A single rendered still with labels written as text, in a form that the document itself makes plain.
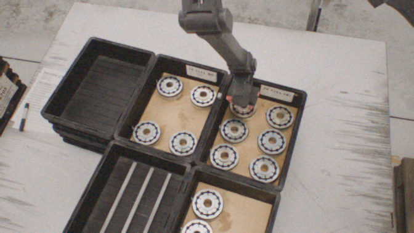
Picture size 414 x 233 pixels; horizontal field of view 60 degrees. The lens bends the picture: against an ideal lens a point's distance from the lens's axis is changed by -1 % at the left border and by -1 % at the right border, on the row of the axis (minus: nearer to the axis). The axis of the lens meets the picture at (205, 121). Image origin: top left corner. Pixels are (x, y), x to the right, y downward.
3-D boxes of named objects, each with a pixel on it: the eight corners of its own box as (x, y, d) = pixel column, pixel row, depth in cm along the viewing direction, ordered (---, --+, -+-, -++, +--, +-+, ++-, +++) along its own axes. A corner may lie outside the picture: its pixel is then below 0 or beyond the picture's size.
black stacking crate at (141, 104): (161, 71, 154) (157, 53, 144) (228, 89, 149) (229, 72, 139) (120, 152, 136) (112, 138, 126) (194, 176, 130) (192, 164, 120)
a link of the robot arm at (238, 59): (226, 0, 77) (178, 3, 80) (224, 26, 77) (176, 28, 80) (259, 57, 118) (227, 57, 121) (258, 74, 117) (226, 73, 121)
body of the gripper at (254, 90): (254, 105, 129) (255, 93, 122) (226, 97, 131) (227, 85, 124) (259, 90, 132) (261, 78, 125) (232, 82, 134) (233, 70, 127)
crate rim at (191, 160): (158, 56, 146) (157, 52, 144) (229, 74, 140) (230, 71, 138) (113, 141, 128) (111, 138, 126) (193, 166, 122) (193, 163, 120)
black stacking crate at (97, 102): (98, 54, 160) (91, 36, 150) (160, 71, 154) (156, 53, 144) (52, 130, 142) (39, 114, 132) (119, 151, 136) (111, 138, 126)
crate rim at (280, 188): (229, 74, 140) (230, 71, 138) (307, 95, 134) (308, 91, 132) (193, 166, 122) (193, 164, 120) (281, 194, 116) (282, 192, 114)
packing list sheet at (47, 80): (39, 66, 172) (39, 66, 171) (85, 74, 169) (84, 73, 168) (7, 126, 156) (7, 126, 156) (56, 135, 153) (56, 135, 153)
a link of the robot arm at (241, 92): (255, 55, 114) (229, 55, 117) (250, 84, 109) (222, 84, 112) (260, 78, 124) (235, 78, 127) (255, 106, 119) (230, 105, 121)
